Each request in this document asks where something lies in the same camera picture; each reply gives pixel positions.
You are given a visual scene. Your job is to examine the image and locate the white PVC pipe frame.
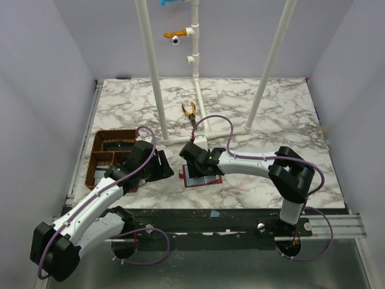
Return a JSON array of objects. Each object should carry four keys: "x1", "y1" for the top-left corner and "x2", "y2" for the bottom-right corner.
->
[{"x1": 135, "y1": 1, "x2": 297, "y2": 145}]

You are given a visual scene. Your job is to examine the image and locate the aluminium frame rail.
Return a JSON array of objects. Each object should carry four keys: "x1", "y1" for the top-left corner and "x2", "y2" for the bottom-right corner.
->
[{"x1": 300, "y1": 214, "x2": 368, "y2": 238}]

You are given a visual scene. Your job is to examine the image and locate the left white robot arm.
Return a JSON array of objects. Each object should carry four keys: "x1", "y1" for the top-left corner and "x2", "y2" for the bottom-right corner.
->
[{"x1": 30, "y1": 140, "x2": 174, "y2": 282}]

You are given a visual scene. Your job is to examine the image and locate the blue hook on pipe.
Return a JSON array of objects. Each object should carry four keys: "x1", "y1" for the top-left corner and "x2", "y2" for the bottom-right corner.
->
[{"x1": 159, "y1": 0, "x2": 185, "y2": 7}]

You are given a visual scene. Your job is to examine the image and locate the brown wicker basket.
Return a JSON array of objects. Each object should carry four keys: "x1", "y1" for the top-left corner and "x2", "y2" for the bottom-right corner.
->
[{"x1": 85, "y1": 129, "x2": 137, "y2": 190}]

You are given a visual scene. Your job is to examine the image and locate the yellow handled pliers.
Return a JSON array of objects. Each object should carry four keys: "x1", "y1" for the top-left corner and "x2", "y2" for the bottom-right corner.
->
[{"x1": 182, "y1": 101, "x2": 197, "y2": 128}]

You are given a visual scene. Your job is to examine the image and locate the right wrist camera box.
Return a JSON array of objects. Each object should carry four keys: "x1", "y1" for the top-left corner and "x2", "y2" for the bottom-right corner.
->
[{"x1": 194, "y1": 135, "x2": 208, "y2": 151}]

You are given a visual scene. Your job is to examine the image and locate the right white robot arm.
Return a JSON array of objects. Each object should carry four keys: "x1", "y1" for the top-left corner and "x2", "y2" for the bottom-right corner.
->
[{"x1": 179, "y1": 141, "x2": 315, "y2": 225}]

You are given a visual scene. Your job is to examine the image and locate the card in basket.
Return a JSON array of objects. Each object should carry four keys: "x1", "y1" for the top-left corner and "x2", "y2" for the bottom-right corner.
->
[{"x1": 93, "y1": 165, "x2": 109, "y2": 185}]

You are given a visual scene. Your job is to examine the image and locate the red leather card holder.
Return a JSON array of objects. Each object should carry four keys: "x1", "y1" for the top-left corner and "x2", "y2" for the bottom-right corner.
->
[{"x1": 178, "y1": 164, "x2": 223, "y2": 188}]

